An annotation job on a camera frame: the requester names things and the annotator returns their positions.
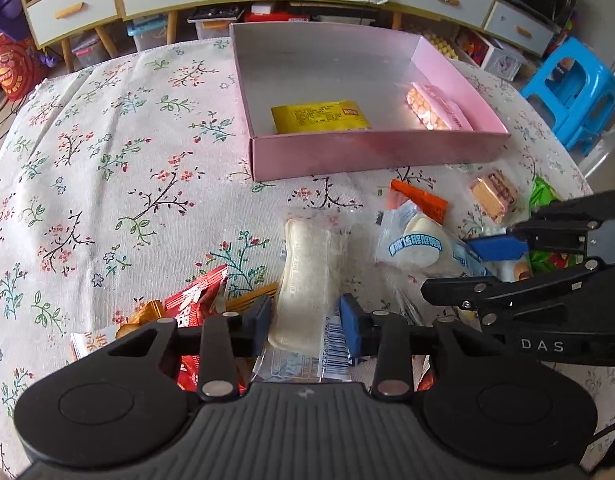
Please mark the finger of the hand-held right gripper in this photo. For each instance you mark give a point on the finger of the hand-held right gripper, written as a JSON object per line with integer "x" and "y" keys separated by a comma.
{"x": 452, "y": 292}
{"x": 492, "y": 249}

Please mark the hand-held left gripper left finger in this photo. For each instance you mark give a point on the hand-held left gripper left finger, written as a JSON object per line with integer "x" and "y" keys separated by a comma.
{"x": 261, "y": 322}

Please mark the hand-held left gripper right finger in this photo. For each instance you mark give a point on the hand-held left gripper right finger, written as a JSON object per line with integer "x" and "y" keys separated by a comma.
{"x": 350, "y": 330}

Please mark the white cookie packet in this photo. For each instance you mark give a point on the white cookie packet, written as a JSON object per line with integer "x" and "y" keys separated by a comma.
{"x": 515, "y": 269}

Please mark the round white bun packet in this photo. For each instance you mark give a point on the round white bun packet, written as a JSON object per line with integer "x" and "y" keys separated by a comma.
{"x": 417, "y": 245}

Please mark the long white bread packet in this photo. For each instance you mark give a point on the long white bread packet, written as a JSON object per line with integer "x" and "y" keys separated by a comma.
{"x": 307, "y": 270}

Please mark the green snack packet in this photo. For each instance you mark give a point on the green snack packet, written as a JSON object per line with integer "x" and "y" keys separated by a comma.
{"x": 542, "y": 192}

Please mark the pink cardboard box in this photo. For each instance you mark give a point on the pink cardboard box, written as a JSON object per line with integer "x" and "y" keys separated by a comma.
{"x": 362, "y": 155}

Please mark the orange striped stick packet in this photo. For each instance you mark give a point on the orange striped stick packet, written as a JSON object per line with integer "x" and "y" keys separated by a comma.
{"x": 247, "y": 300}

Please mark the gold wafer packet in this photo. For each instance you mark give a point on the gold wafer packet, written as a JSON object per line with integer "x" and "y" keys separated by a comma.
{"x": 495, "y": 192}

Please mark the red snack packet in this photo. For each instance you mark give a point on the red snack packet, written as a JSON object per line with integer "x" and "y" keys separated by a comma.
{"x": 197, "y": 300}

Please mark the orange triangular snack packet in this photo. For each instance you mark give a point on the orange triangular snack packet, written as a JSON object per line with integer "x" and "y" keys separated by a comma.
{"x": 422, "y": 200}

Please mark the pink biscuit packet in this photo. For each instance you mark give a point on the pink biscuit packet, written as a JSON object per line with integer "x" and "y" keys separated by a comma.
{"x": 432, "y": 107}

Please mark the white packet orange print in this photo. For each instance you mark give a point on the white packet orange print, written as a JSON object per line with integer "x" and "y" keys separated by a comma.
{"x": 92, "y": 345}

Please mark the white printed storage box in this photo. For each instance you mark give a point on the white printed storage box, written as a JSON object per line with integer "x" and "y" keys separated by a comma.
{"x": 505, "y": 62}

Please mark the blue plastic stool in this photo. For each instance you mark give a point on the blue plastic stool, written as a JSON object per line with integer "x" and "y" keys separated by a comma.
{"x": 582, "y": 80}

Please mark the yellow egg tray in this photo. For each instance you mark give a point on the yellow egg tray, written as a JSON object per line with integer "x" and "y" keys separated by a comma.
{"x": 441, "y": 46}

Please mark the yellow snack packet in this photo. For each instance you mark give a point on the yellow snack packet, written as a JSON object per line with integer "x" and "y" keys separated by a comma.
{"x": 317, "y": 116}

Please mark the floral tablecloth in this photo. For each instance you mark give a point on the floral tablecloth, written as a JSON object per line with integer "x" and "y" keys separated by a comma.
{"x": 112, "y": 160}

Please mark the clear plastic storage bin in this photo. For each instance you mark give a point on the clear plastic storage bin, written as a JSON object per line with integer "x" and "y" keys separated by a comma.
{"x": 217, "y": 22}

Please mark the clear bin blue lid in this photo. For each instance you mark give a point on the clear bin blue lid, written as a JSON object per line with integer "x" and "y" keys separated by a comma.
{"x": 147, "y": 32}

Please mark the wooden cabinet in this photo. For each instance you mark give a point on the wooden cabinet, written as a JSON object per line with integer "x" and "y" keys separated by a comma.
{"x": 232, "y": 2}

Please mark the red printed bag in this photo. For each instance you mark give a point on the red printed bag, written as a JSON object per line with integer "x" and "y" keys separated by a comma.
{"x": 12, "y": 67}

